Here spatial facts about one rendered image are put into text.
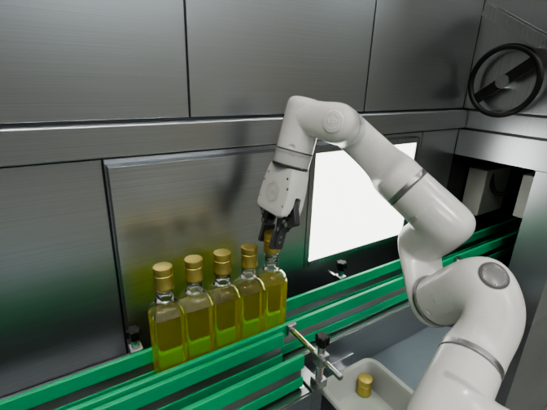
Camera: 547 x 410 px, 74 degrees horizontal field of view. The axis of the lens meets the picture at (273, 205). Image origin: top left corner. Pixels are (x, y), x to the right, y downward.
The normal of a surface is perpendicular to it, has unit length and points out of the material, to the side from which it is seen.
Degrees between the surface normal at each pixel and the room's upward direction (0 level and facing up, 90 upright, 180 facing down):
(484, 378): 45
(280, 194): 74
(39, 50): 90
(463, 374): 24
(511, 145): 90
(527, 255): 90
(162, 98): 90
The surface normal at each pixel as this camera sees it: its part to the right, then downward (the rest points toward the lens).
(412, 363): 0.03, -0.94
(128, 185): 0.54, 0.30
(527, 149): -0.84, 0.16
